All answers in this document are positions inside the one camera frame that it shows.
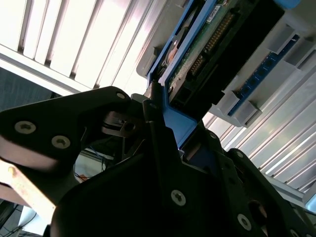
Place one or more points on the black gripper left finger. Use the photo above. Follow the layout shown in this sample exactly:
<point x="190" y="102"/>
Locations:
<point x="49" y="118"/>

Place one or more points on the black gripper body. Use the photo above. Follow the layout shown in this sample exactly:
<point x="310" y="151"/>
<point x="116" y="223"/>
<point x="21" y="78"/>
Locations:
<point x="118" y="209"/>

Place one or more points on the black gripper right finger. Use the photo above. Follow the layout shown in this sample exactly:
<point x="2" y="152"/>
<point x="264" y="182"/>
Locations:
<point x="247" y="197"/>

